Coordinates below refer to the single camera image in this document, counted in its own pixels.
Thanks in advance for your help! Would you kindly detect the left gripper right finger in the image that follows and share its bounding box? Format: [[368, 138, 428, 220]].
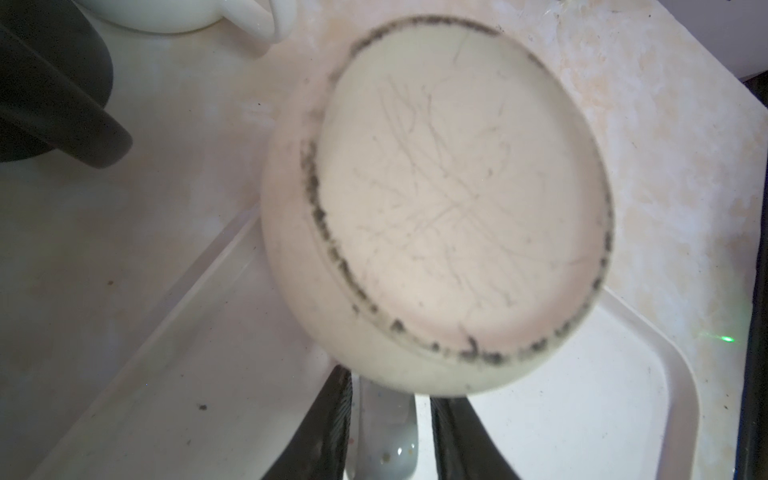
[[430, 397, 520, 480]]

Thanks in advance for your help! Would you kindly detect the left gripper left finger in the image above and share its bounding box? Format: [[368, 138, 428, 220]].
[[262, 365, 353, 480]]

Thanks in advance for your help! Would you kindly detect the cream beige mug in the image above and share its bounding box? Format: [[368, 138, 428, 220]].
[[261, 14, 615, 402]]

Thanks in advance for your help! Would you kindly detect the white ribbed-bottom mug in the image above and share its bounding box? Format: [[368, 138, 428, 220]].
[[77, 0, 298, 44]]

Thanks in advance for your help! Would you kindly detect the black mug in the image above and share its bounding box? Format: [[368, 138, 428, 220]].
[[1, 0, 133, 168]]

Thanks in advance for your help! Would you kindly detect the translucent plastic tray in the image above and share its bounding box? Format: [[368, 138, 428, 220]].
[[33, 208, 700, 479]]

